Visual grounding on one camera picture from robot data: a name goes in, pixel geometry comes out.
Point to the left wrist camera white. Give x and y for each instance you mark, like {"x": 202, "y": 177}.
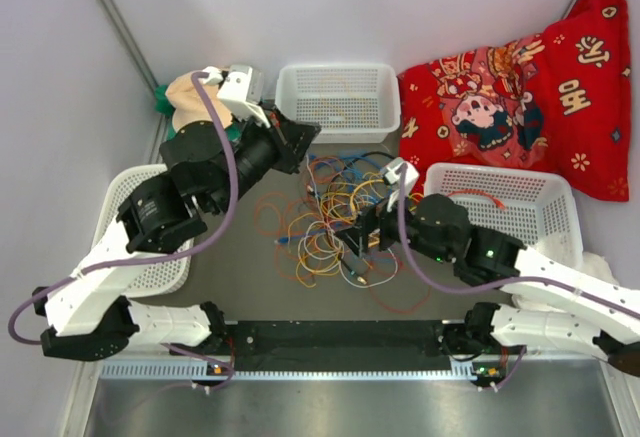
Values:
{"x": 240, "y": 91}

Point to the white basket back centre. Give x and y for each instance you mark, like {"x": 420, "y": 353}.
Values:
{"x": 352, "y": 102}

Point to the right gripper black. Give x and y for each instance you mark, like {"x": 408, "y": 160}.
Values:
{"x": 373, "y": 217}

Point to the green cloth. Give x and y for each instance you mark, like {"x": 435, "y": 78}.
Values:
{"x": 165, "y": 108}

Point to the black base bar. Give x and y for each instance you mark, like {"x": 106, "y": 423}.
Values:
{"x": 332, "y": 345}

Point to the white basket right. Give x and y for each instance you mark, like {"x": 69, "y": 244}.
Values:
{"x": 536, "y": 207}

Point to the red printed pillow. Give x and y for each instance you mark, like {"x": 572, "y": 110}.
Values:
{"x": 557, "y": 101}

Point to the white basket left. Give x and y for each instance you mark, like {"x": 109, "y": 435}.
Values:
{"x": 159, "y": 279}

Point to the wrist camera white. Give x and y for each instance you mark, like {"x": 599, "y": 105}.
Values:
{"x": 398, "y": 175}
{"x": 240, "y": 91}

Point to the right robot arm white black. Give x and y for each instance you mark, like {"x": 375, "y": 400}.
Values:
{"x": 584, "y": 314}

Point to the white basket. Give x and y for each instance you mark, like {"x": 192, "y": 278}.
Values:
{"x": 536, "y": 207}
{"x": 159, "y": 279}
{"x": 352, "y": 102}

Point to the white slotted cable duct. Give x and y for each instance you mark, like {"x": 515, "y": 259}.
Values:
{"x": 198, "y": 370}

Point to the peach bucket hat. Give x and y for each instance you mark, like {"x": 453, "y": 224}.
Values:
{"x": 188, "y": 105}

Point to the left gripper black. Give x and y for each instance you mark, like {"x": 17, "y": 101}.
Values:
{"x": 292, "y": 139}

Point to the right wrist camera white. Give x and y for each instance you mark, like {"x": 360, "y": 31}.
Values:
{"x": 398, "y": 175}

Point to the white cloth right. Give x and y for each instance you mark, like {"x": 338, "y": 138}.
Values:
{"x": 592, "y": 264}

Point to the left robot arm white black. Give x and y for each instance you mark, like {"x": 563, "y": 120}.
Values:
{"x": 91, "y": 318}

